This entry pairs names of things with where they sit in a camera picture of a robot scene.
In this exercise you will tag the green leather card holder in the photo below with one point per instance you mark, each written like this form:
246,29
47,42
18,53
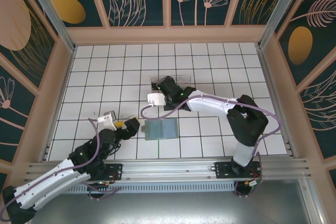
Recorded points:
162,129

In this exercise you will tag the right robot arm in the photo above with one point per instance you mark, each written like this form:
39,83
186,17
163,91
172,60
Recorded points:
210,104

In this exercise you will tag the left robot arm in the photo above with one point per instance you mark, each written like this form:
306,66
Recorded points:
47,184

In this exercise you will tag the clear acrylic card tray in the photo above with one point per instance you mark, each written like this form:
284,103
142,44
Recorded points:
183,79

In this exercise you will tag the black credit card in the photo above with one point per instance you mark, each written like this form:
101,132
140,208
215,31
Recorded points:
153,85

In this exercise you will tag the yellow power connector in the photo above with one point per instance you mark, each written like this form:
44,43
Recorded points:
252,182
106,182

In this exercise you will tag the brushed metal panel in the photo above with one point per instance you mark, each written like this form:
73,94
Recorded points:
168,208

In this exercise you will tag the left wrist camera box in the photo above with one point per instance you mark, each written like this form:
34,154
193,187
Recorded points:
108,122

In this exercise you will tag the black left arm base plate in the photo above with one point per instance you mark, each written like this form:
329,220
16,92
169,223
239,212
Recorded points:
115,170

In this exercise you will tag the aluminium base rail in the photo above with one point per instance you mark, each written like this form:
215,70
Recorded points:
168,169

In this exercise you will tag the aluminium side rail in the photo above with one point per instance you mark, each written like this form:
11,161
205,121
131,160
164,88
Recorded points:
67,77
265,77

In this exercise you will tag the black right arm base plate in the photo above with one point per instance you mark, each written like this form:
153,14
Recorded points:
223,169

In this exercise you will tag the aluminium frame post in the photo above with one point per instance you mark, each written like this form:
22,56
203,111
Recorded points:
52,16
278,9

